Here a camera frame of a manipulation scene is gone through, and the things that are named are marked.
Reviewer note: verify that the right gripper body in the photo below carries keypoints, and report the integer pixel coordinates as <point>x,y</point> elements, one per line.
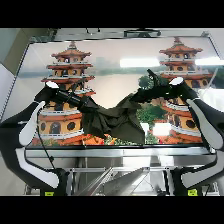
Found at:
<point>144,94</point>

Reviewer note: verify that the dark green T-shirt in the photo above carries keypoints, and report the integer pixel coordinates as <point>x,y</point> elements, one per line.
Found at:
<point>113,121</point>

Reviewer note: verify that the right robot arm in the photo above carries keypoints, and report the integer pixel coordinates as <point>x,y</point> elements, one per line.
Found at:
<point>210,123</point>

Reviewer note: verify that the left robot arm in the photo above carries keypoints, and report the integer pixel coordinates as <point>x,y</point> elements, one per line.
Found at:
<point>13,133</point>

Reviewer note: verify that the silver frame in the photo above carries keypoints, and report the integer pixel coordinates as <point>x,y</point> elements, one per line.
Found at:
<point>116,152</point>

